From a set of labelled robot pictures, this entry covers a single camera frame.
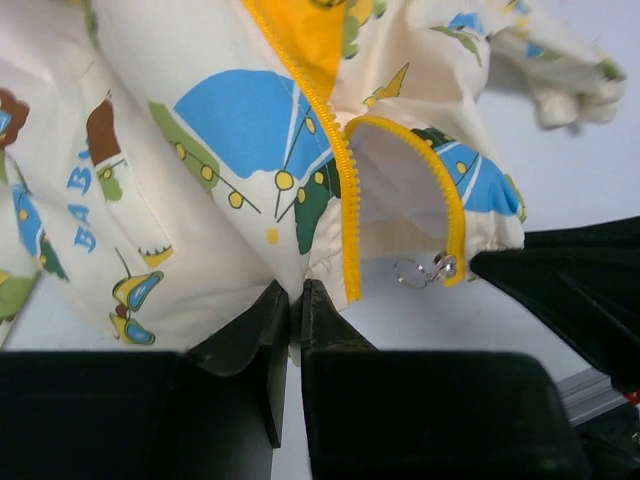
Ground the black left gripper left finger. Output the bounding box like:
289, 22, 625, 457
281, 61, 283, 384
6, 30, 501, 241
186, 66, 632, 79
1, 283, 289, 479

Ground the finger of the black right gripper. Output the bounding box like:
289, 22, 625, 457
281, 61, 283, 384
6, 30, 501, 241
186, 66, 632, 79
470, 217, 639, 390

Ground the cream dinosaur print baby jacket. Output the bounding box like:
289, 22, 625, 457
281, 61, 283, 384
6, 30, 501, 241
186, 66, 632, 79
1, 1, 626, 350

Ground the aluminium front table rail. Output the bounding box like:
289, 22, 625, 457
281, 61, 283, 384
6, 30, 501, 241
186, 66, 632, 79
556, 368, 627, 426

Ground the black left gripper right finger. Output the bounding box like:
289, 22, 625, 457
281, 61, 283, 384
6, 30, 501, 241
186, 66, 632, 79
301, 280, 590, 480

